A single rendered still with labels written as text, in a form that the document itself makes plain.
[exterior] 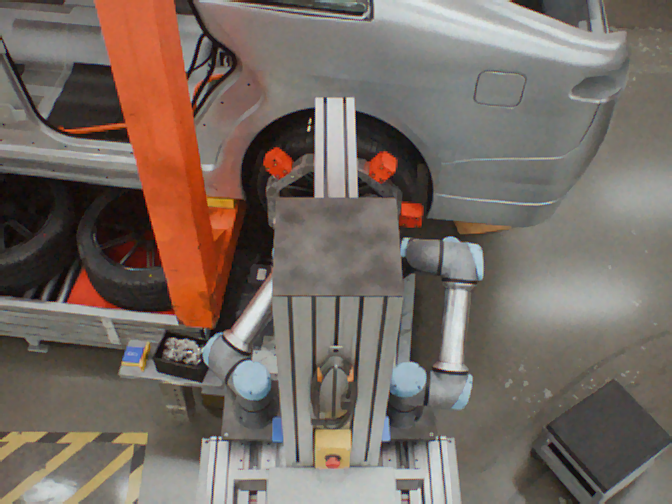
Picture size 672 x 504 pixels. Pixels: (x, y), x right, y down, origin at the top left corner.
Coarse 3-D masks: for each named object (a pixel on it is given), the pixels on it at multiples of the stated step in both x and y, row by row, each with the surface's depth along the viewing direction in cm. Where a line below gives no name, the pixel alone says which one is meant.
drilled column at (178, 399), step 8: (160, 384) 318; (168, 384) 318; (168, 392) 323; (176, 392) 322; (184, 392) 326; (192, 392) 341; (168, 400) 329; (176, 400) 328; (184, 400) 328; (192, 400) 343; (168, 408) 336; (176, 408) 335; (184, 408) 334; (192, 408) 345; (168, 416) 342; (176, 416) 341; (184, 416) 340; (192, 416) 346
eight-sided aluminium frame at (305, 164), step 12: (312, 156) 293; (300, 168) 292; (312, 168) 291; (360, 168) 290; (276, 180) 301; (288, 180) 298; (372, 180) 293; (276, 192) 306; (384, 192) 297; (396, 192) 301
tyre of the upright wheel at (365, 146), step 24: (288, 120) 309; (312, 120) 300; (360, 120) 299; (288, 144) 297; (312, 144) 293; (360, 144) 292; (384, 144) 297; (408, 144) 311; (408, 168) 306; (264, 192) 318; (408, 192) 308
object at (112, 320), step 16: (0, 304) 336; (16, 304) 336; (32, 304) 336; (48, 304) 336; (64, 304) 336; (32, 320) 343; (48, 320) 341; (64, 320) 339; (80, 320) 338; (96, 320) 337; (112, 320) 334; (128, 320) 333; (144, 320) 332; (160, 320) 332; (112, 336) 344; (160, 336) 340
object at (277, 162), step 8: (272, 152) 295; (280, 152) 295; (264, 160) 296; (272, 160) 291; (280, 160) 293; (288, 160) 297; (264, 168) 295; (272, 168) 294; (280, 168) 294; (288, 168) 295; (280, 176) 297
